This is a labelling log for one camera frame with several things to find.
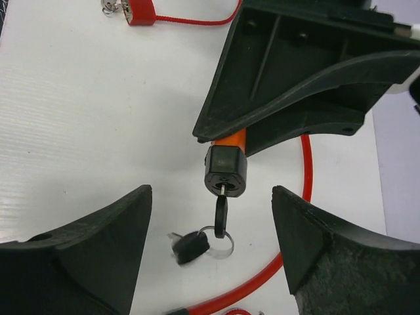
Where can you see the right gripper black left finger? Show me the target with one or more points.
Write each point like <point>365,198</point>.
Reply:
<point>89,266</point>

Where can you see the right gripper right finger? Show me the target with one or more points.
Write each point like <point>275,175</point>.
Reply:
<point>359,271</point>

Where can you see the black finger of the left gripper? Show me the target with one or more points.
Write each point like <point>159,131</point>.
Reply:
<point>292,68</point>

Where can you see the thick red cable lock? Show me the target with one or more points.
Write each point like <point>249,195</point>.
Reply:
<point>297,253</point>

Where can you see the orange black padlock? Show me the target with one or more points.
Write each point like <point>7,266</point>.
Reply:
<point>226,166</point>

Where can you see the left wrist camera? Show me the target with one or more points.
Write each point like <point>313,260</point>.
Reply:
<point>409,81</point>

